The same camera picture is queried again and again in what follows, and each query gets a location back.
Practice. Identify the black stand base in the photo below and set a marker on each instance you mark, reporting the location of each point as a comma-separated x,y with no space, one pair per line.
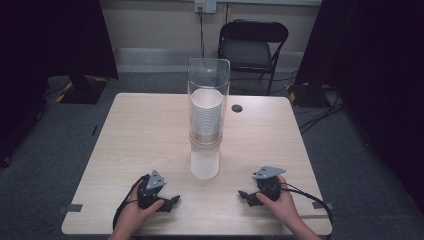
83,90
308,95

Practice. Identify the clear plastic cup dispenser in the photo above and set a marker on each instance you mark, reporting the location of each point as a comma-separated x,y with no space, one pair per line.
205,160

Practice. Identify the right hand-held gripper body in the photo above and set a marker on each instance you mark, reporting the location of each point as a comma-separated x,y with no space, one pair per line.
270,188

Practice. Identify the black curtain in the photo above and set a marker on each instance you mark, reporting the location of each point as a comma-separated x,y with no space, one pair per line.
376,66
43,50

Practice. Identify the black table grommet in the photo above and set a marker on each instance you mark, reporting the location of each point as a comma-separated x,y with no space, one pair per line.
237,108

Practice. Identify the white wall power outlet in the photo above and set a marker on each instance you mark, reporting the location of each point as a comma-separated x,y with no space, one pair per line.
205,6

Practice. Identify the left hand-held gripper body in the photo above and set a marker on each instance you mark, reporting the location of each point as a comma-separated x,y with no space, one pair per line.
150,196

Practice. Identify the black folding chair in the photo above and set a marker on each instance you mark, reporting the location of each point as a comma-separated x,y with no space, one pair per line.
248,50

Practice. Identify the person's left hand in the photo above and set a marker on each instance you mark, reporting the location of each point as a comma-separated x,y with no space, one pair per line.
130,216

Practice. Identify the stack of white paper cups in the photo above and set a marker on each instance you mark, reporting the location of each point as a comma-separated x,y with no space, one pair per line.
206,113

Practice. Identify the person's right hand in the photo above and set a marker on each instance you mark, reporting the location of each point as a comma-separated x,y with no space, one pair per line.
283,206

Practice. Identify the grey tape strip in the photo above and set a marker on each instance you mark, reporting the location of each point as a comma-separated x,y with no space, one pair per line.
70,208
322,205

